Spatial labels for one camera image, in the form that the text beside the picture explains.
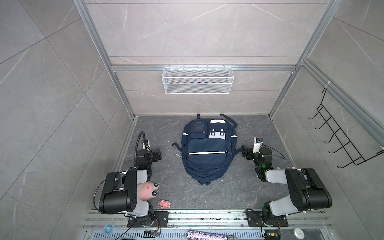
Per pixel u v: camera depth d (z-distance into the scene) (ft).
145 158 2.34
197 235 2.20
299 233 2.26
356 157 1.90
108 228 2.34
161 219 2.40
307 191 1.50
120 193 1.47
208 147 2.95
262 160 2.34
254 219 2.40
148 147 2.64
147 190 2.50
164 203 2.51
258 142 2.62
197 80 3.31
